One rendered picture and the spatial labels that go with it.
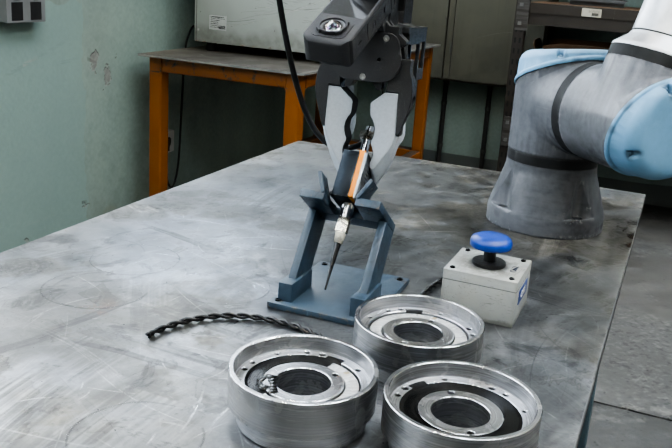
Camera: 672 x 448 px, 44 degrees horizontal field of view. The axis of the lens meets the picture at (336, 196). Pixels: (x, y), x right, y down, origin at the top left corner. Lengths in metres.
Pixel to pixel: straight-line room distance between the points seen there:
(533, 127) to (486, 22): 3.36
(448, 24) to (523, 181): 3.42
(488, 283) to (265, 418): 0.30
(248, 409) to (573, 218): 0.63
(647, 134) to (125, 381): 0.58
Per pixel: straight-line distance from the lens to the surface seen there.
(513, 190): 1.08
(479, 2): 4.42
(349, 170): 0.78
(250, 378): 0.60
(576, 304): 0.87
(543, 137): 1.06
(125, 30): 2.94
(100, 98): 2.87
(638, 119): 0.92
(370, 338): 0.65
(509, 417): 0.58
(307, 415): 0.55
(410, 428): 0.54
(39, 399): 0.65
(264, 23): 2.93
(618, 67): 0.97
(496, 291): 0.78
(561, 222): 1.07
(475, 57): 4.43
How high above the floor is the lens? 1.11
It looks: 16 degrees down
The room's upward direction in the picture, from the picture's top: 4 degrees clockwise
